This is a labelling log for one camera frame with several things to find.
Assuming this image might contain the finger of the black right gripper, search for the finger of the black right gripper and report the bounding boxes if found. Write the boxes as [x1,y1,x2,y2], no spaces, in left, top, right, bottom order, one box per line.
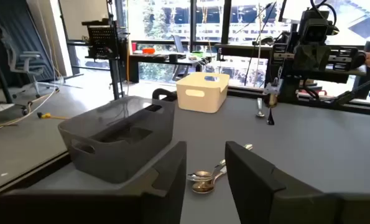
[312,43,331,72]
[293,45,313,73]

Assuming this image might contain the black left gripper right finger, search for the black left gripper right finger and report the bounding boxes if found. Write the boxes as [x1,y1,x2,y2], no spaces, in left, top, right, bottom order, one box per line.
[224,141,370,224]

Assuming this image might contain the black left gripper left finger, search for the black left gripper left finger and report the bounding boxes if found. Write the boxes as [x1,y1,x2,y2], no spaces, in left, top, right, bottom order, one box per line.
[0,141,187,224]

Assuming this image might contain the white-handled spoon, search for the white-handled spoon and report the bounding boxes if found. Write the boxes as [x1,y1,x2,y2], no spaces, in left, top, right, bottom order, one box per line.
[192,166,228,194]

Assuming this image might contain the thin light stand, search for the thin light stand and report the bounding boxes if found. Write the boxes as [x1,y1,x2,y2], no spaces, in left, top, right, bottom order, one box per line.
[243,1,277,87]

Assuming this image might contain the silver spoon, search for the silver spoon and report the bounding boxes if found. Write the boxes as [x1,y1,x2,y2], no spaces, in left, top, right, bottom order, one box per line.
[187,143,254,182]
[255,97,266,118]

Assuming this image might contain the grey plastic bin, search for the grey plastic bin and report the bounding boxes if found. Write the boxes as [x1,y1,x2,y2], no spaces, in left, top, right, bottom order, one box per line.
[57,95,176,184]

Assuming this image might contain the white plastic bin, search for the white plastic bin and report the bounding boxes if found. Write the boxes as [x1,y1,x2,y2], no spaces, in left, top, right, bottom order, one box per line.
[175,72,231,114]

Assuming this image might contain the grey office chair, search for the grey office chair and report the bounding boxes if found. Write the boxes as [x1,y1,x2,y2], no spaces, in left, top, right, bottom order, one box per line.
[171,34,190,81]
[1,29,52,100]

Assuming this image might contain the black curved tube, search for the black curved tube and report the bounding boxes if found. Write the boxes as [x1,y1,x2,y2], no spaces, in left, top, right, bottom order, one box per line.
[152,88,178,102]

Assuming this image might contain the black desk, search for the black desk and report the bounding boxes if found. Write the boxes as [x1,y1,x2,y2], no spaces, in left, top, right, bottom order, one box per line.
[128,52,218,84]

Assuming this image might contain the black perforated panel stand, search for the black perforated panel stand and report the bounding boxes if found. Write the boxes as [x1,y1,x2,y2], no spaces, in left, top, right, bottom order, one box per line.
[80,0,131,101]

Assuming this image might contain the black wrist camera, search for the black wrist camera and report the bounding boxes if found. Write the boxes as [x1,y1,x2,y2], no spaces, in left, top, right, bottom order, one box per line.
[297,8,340,44]

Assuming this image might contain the black camera cable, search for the black camera cable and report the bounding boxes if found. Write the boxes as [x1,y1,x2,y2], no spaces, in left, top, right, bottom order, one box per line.
[310,0,338,19]

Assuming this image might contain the black-handled spoon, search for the black-handled spoon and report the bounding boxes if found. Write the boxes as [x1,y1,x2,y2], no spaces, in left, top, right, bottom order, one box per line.
[266,93,279,126]

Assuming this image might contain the yellow cable plug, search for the yellow cable plug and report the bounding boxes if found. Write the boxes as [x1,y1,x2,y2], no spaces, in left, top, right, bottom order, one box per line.
[36,112,71,121]

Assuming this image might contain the pale floor cable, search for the pale floor cable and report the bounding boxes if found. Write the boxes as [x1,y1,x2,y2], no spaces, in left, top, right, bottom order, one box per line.
[0,88,60,135]

